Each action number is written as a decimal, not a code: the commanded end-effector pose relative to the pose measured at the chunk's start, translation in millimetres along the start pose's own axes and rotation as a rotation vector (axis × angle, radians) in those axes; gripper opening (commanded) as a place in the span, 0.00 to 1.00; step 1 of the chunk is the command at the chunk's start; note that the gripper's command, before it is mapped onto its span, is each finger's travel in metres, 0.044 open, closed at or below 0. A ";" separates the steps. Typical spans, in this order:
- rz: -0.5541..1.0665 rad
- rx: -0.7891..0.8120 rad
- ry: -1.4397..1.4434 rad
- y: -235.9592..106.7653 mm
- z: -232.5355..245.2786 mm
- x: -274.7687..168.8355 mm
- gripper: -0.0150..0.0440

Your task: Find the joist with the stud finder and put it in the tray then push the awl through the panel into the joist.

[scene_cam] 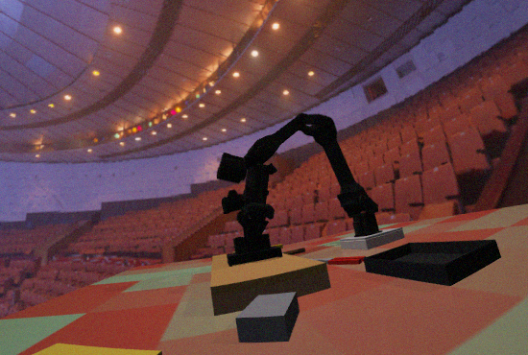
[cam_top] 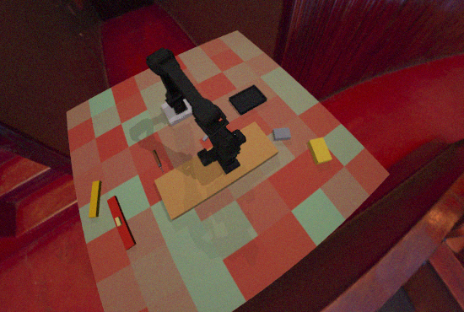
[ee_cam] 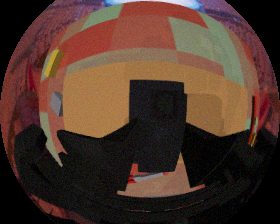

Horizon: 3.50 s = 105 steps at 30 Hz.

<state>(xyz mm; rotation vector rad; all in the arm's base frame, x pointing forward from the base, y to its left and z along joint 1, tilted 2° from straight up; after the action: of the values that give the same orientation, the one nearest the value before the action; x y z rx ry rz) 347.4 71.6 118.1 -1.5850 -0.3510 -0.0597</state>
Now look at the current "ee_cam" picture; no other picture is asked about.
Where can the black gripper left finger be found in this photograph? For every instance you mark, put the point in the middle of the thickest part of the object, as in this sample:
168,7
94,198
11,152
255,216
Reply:
115,151

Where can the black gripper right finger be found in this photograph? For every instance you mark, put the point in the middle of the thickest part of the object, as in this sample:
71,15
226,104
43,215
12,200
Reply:
203,151

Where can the tan wooden panel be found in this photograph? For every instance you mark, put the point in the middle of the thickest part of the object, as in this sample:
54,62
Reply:
95,101

